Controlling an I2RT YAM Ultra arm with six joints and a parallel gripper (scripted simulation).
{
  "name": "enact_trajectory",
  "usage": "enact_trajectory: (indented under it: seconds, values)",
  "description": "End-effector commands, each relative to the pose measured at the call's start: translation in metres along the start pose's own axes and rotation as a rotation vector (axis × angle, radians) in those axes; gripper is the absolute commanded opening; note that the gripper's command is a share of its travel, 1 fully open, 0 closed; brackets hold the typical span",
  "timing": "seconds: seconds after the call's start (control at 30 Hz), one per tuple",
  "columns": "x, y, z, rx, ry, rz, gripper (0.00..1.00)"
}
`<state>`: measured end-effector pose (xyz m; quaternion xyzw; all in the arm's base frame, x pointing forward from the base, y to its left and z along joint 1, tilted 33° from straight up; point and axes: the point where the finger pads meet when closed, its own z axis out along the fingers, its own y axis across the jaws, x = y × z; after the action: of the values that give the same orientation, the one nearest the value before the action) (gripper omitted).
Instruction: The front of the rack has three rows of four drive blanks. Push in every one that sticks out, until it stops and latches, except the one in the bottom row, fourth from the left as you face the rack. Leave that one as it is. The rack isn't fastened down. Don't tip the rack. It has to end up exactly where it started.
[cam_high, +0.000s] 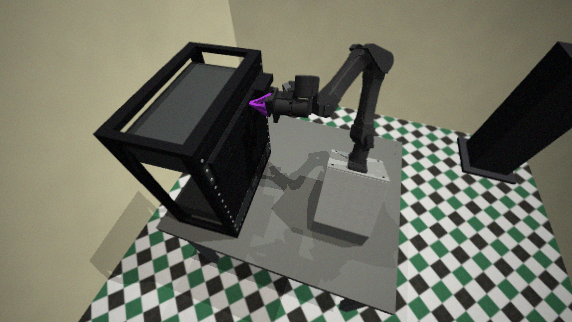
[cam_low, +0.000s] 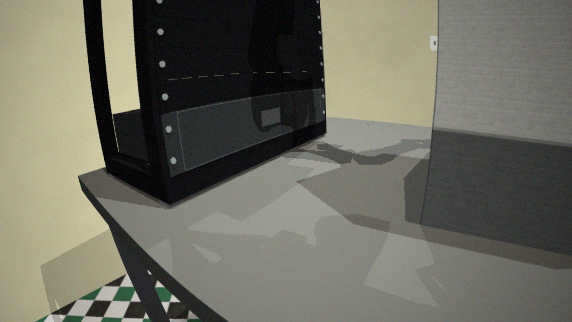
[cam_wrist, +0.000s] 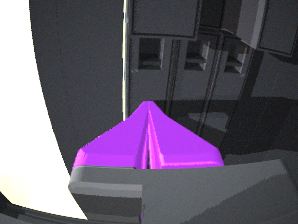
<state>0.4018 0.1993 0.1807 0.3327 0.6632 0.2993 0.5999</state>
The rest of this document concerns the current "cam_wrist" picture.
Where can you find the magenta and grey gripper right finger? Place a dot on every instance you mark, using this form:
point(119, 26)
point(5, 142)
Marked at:
point(175, 146)

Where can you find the black server rack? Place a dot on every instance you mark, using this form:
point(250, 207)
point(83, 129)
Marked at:
point(78, 48)

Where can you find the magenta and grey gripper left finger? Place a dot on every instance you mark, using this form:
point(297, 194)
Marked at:
point(122, 145)

